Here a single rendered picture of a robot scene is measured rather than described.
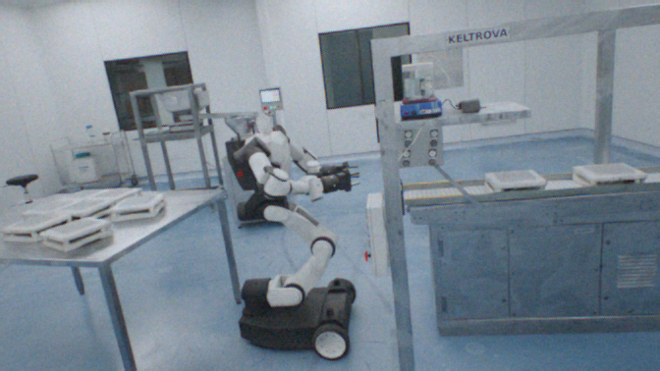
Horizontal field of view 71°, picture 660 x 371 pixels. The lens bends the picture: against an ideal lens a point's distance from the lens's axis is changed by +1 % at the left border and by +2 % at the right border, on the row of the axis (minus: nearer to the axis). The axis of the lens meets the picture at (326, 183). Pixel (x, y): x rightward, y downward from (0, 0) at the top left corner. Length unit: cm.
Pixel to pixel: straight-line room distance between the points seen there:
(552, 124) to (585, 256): 551
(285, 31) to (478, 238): 540
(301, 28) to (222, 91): 156
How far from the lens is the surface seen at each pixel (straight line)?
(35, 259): 258
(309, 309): 280
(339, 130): 733
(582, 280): 277
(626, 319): 294
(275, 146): 240
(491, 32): 161
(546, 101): 800
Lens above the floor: 156
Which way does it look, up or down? 15 degrees down
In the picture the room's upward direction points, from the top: 7 degrees counter-clockwise
